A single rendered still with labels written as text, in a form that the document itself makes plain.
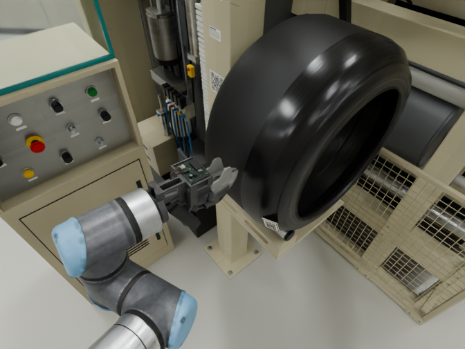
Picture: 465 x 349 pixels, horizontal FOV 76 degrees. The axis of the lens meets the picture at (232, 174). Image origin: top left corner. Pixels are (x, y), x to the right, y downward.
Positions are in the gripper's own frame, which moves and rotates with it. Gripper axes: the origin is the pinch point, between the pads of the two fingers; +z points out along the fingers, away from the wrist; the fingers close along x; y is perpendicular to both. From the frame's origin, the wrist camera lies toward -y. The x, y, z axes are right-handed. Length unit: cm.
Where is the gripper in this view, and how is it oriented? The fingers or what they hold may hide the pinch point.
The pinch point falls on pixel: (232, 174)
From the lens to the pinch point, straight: 68.4
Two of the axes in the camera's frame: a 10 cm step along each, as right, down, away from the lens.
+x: -6.4, -5.8, 5.1
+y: 0.9, -7.2, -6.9
